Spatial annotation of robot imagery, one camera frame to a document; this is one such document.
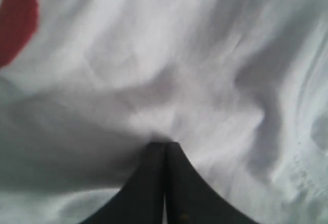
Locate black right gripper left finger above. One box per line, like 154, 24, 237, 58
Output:
82, 142, 166, 224

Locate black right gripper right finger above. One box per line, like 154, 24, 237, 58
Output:
165, 142, 255, 224

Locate white t-shirt with red lettering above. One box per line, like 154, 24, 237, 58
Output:
1, 0, 327, 223

